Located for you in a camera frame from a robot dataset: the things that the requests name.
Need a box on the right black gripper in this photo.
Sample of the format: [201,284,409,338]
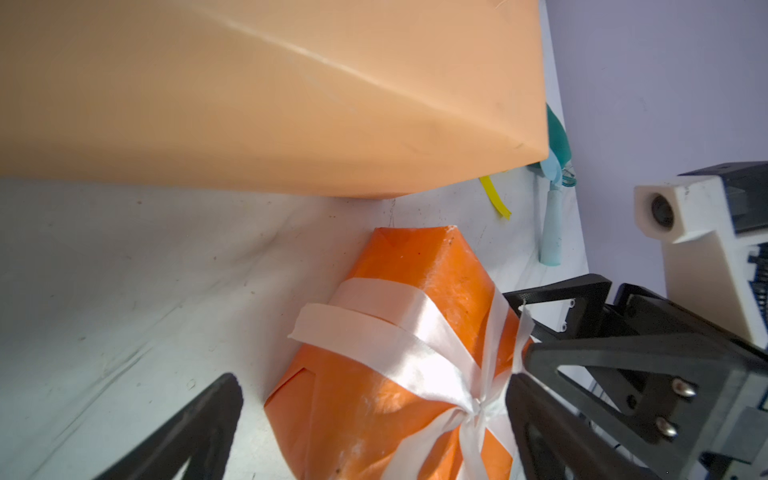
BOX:
[504,273,767,479]

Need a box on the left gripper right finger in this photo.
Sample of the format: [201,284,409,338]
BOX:
[506,374,656,480]

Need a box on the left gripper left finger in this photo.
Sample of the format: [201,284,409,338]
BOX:
[98,373,243,479]

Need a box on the white ribbon bow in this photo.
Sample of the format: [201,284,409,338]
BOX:
[290,278,534,479]

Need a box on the orange gift box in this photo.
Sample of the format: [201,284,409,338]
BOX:
[264,226,533,479]

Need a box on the yellow ribbon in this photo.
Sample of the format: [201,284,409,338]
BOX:
[479,175,511,220]

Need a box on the tan gift box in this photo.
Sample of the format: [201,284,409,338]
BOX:
[1,1,548,198]

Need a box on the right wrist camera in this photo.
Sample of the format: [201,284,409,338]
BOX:
[634,161,767,348]

